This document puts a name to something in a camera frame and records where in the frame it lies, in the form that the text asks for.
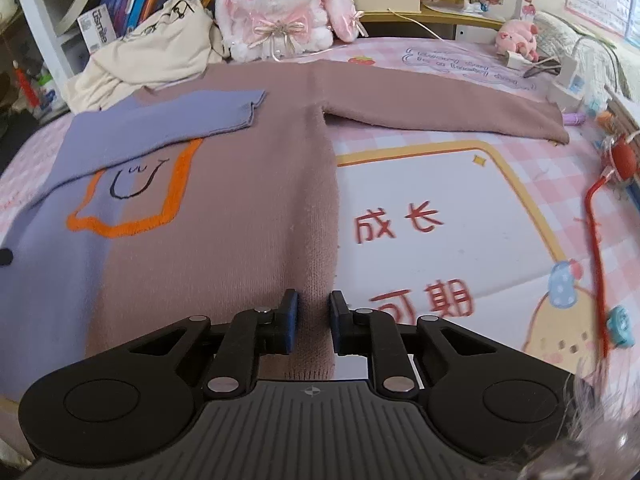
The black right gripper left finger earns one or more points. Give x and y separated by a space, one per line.
252 334

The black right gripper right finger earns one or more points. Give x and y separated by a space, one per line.
374 335

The purple and pink sweater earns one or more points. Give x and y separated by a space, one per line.
211 197

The pink checked table mat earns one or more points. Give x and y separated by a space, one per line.
484 229

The cream canvas bag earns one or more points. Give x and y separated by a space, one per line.
177 42

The white pink plush bunny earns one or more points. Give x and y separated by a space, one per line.
255 30

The small pink pig plush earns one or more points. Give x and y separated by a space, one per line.
518 37

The white usmile box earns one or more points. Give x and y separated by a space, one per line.
96 28

